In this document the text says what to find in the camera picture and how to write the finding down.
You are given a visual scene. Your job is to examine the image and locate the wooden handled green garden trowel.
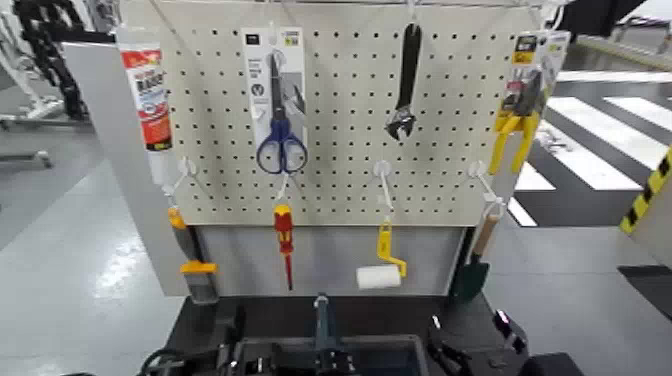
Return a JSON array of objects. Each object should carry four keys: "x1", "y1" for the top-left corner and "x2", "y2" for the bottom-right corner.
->
[{"x1": 452, "y1": 212, "x2": 501, "y2": 303}]

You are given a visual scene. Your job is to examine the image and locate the dark grey crate with handle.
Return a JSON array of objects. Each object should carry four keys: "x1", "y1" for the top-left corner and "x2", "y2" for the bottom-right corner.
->
[{"x1": 229, "y1": 292, "x2": 431, "y2": 376}]

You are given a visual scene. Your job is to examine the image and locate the blue scissors in white packaging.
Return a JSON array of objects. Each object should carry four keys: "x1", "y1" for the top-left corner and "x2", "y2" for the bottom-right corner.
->
[{"x1": 240, "y1": 26, "x2": 310, "y2": 176}]

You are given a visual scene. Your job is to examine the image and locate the white pegboard hook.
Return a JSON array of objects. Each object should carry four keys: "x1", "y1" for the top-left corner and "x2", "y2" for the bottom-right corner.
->
[
  {"x1": 373, "y1": 159, "x2": 397, "y2": 221},
  {"x1": 468, "y1": 159, "x2": 506, "y2": 207},
  {"x1": 274, "y1": 172, "x2": 293, "y2": 205},
  {"x1": 161, "y1": 156, "x2": 200, "y2": 200}
]

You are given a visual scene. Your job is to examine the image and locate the yellow handled white paint roller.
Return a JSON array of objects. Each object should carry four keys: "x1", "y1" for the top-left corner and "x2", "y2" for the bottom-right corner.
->
[{"x1": 355, "y1": 220, "x2": 409, "y2": 292}]

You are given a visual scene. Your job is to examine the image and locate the grey stand side panel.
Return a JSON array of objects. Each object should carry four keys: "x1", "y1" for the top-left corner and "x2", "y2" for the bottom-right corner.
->
[{"x1": 61, "y1": 41, "x2": 191, "y2": 298}]

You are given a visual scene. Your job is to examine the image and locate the yellow black hazard striped barrier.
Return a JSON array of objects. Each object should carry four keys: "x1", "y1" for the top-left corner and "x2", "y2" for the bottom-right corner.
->
[{"x1": 618, "y1": 145, "x2": 672, "y2": 270}]

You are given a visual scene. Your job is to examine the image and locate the black cable drag chain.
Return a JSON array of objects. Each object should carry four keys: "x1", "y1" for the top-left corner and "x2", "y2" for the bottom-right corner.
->
[{"x1": 11, "y1": 0, "x2": 114, "y2": 122}]

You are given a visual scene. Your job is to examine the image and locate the red yellow screwdriver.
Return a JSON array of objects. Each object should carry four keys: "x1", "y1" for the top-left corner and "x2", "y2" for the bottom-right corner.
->
[{"x1": 272, "y1": 203, "x2": 295, "y2": 292}]

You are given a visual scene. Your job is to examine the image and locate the beige perforated pegboard panel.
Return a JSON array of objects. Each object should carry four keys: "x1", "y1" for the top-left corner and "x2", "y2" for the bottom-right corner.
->
[{"x1": 148, "y1": 0, "x2": 547, "y2": 228}]

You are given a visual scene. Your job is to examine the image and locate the red white sealant tube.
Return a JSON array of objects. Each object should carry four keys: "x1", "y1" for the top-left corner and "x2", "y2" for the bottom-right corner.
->
[{"x1": 115, "y1": 26, "x2": 180, "y2": 188}]

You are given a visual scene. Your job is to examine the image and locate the yellow pliers in card packaging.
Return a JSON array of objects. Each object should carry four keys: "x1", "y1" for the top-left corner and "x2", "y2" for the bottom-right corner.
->
[{"x1": 487, "y1": 29, "x2": 572, "y2": 177}]

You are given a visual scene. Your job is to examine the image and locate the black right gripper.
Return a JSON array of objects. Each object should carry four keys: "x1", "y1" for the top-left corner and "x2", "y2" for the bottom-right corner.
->
[{"x1": 425, "y1": 314, "x2": 522, "y2": 376}]

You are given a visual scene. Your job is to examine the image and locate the white metal frame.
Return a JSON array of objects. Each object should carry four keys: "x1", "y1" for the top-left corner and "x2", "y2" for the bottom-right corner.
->
[{"x1": 0, "y1": 10, "x2": 96, "y2": 170}]

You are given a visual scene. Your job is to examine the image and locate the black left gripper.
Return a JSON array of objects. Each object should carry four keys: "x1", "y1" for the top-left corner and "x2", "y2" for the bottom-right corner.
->
[{"x1": 210, "y1": 303, "x2": 248, "y2": 376}]

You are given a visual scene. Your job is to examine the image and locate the black adjustable wrench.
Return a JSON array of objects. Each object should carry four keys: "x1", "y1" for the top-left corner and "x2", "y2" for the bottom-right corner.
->
[{"x1": 384, "y1": 21, "x2": 424, "y2": 142}]

